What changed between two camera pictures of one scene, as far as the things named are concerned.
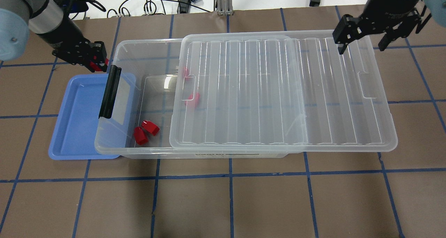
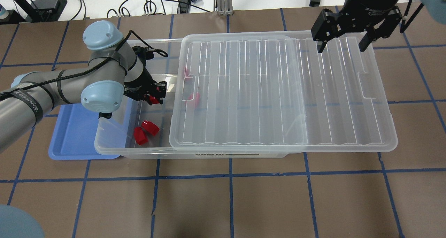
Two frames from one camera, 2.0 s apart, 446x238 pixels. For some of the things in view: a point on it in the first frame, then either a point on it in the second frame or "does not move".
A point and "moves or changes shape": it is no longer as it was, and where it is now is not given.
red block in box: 151,127 does not move
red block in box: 193,100 does not move
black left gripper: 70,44 → 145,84
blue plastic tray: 79,133 does not move
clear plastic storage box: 136,116 does not move
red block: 96,67 moves or changes shape
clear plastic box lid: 263,93 does not move
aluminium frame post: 223,1 does not move
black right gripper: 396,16 → 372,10
